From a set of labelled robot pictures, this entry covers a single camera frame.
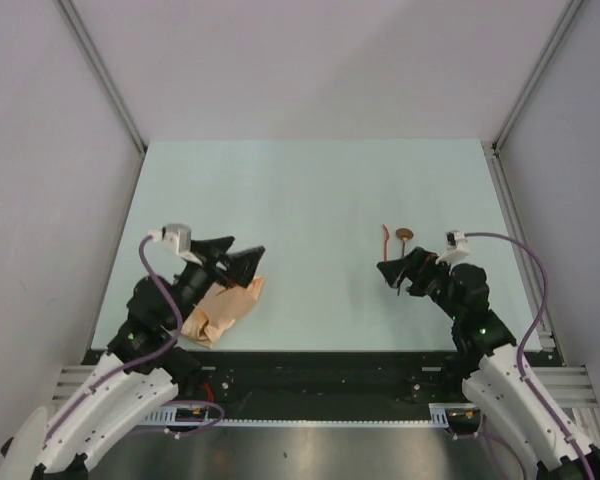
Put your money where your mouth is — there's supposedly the right aluminium frame post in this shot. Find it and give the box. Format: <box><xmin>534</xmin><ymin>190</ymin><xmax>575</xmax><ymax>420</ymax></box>
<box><xmin>492</xmin><ymin>0</ymin><xmax>586</xmax><ymax>151</ymax></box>

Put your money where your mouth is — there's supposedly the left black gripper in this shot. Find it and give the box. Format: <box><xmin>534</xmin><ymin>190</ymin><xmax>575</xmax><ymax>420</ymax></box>
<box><xmin>168</xmin><ymin>236</ymin><xmax>264</xmax><ymax>329</ymax></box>

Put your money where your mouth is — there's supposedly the orange fork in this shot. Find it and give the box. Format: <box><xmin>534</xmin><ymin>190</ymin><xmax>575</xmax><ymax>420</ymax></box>
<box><xmin>381</xmin><ymin>224</ymin><xmax>391</xmax><ymax>262</ymax></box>

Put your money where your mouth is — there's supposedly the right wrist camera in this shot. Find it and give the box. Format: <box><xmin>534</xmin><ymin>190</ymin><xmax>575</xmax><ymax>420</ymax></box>
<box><xmin>436</xmin><ymin>230</ymin><xmax>470</xmax><ymax>265</ymax></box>

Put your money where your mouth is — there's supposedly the aluminium frame post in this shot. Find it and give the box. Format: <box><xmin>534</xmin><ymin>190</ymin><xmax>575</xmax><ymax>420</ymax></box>
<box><xmin>54</xmin><ymin>0</ymin><xmax>149</xmax><ymax>154</ymax></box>
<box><xmin>492</xmin><ymin>0</ymin><xmax>586</xmax><ymax>151</ymax></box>

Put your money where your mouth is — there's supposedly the slotted cable duct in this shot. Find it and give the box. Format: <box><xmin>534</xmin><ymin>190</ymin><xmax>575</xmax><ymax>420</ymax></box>
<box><xmin>138</xmin><ymin>403</ymin><xmax>480</xmax><ymax>434</ymax></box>

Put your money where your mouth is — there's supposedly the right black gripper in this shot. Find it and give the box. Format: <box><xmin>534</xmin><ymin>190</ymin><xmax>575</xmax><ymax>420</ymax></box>
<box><xmin>376</xmin><ymin>246</ymin><xmax>461</xmax><ymax>321</ymax></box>

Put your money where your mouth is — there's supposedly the aluminium front rail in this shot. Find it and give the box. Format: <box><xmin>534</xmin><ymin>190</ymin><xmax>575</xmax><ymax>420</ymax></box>
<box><xmin>51</xmin><ymin>365</ymin><xmax>599</xmax><ymax>409</ymax></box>

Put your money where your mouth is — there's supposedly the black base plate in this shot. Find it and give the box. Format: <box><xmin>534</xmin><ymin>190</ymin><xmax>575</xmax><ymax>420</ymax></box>
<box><xmin>176</xmin><ymin>351</ymin><xmax>467</xmax><ymax>420</ymax></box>

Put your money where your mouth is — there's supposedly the peach cloth napkin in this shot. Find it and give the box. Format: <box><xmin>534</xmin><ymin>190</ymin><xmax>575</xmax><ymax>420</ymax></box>
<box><xmin>181</xmin><ymin>275</ymin><xmax>265</xmax><ymax>348</ymax></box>

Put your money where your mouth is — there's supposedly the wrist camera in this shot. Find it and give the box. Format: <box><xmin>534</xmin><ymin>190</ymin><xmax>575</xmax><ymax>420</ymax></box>
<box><xmin>148</xmin><ymin>223</ymin><xmax>195</xmax><ymax>262</ymax></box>
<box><xmin>436</xmin><ymin>230</ymin><xmax>470</xmax><ymax>265</ymax></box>

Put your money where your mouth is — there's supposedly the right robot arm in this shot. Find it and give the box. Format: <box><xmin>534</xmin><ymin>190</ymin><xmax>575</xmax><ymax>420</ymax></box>
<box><xmin>377</xmin><ymin>247</ymin><xmax>600</xmax><ymax>479</ymax></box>

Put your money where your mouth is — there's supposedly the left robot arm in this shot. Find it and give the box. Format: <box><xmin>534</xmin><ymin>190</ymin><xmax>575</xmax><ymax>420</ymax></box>
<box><xmin>0</xmin><ymin>225</ymin><xmax>265</xmax><ymax>479</ymax></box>

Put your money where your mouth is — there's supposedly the left aluminium frame post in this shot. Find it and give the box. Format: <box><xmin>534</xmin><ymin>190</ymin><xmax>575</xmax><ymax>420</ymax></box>
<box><xmin>54</xmin><ymin>0</ymin><xmax>149</xmax><ymax>154</ymax></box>

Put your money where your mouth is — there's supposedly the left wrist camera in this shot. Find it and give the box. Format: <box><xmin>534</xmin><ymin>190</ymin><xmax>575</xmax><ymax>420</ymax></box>
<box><xmin>148</xmin><ymin>223</ymin><xmax>195</xmax><ymax>262</ymax></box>

